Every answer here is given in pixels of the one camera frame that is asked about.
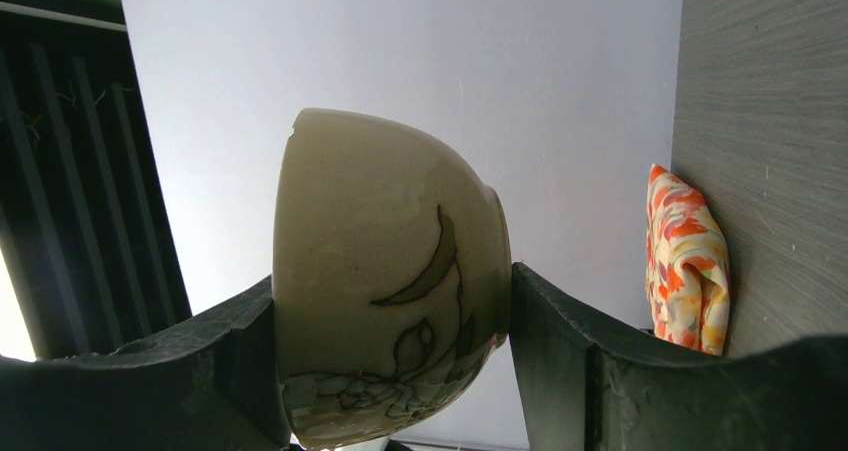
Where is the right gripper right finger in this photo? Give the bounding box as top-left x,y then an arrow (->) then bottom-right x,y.
510,263 -> 847,450

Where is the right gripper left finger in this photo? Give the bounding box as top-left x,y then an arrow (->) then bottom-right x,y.
1,279 -> 291,450

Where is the white ceramic bowl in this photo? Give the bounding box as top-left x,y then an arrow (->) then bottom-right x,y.
271,108 -> 512,450

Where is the orange floral cloth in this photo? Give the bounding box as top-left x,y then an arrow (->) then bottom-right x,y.
645,164 -> 731,356

